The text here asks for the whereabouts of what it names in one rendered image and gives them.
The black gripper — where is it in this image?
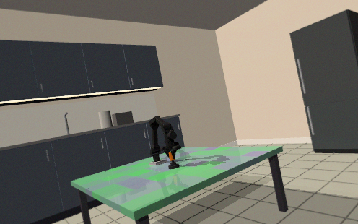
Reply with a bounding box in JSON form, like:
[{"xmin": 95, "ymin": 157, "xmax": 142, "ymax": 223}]
[{"xmin": 160, "ymin": 139, "xmax": 181, "ymax": 159}]

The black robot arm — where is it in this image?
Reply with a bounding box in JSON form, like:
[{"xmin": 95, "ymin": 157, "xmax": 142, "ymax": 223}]
[{"xmin": 149, "ymin": 116, "xmax": 177, "ymax": 162}]

